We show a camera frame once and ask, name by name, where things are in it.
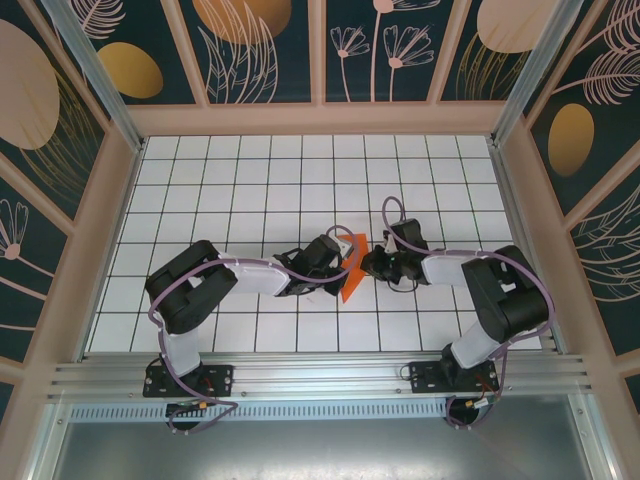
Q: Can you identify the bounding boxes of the aluminium frame post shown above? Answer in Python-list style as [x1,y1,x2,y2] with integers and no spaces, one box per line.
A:
[489,0,586,147]
[41,0,146,153]

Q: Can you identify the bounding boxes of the orange square paper sheet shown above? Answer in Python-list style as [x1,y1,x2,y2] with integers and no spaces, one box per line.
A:
[338,231,370,305]

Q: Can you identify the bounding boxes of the steel sheet tray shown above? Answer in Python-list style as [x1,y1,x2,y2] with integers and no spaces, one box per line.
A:
[29,394,616,480]

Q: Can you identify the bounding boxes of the aluminium side rail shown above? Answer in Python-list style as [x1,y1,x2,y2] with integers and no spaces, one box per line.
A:
[488,139,569,357]

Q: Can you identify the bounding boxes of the slotted grey cable duct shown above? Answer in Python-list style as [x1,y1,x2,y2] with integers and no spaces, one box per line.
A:
[69,402,451,422]

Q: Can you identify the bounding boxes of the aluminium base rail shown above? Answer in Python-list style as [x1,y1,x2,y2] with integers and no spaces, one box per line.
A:
[47,352,597,404]

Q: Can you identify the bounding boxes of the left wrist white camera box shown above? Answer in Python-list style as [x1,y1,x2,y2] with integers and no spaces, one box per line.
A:
[335,234,360,264]

